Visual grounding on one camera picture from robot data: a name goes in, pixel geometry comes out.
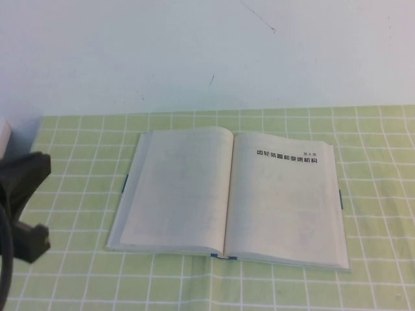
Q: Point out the book with diagrams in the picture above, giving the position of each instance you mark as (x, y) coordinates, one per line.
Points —
(181, 194)

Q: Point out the green checked tablecloth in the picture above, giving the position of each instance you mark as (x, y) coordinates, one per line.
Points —
(81, 226)

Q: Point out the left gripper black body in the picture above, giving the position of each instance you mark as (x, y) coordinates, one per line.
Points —
(9, 188)

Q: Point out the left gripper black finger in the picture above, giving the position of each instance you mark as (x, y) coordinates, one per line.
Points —
(39, 165)
(32, 243)

